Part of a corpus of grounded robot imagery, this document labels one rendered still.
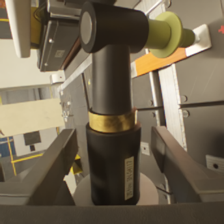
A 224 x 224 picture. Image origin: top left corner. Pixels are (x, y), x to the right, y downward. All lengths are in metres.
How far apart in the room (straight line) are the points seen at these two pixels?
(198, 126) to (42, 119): 4.39
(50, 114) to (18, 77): 1.22
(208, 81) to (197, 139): 0.07
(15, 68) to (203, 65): 4.53
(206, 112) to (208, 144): 0.04
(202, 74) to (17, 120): 4.44
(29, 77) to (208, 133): 4.47
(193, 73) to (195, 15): 0.06
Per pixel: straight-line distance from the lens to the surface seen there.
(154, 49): 0.17
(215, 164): 0.22
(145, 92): 0.27
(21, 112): 4.52
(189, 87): 0.21
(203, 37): 0.20
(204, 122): 0.21
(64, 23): 0.44
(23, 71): 4.60
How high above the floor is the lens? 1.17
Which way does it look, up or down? 28 degrees down
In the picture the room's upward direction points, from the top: 101 degrees counter-clockwise
